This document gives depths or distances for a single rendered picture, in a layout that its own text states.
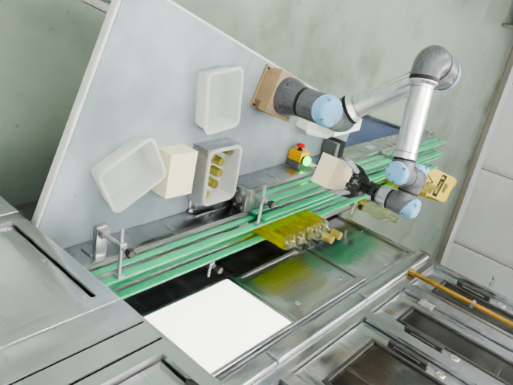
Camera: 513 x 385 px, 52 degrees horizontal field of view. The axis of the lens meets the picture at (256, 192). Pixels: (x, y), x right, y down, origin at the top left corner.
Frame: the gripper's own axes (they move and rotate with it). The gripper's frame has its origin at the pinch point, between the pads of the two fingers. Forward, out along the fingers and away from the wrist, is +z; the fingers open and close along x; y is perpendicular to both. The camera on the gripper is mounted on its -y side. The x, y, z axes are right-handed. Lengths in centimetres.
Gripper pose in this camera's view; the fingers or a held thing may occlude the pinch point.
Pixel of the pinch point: (337, 174)
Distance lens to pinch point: 207.3
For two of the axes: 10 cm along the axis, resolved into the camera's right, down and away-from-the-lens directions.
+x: -3.9, 9.1, 1.3
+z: -7.3, -3.9, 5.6
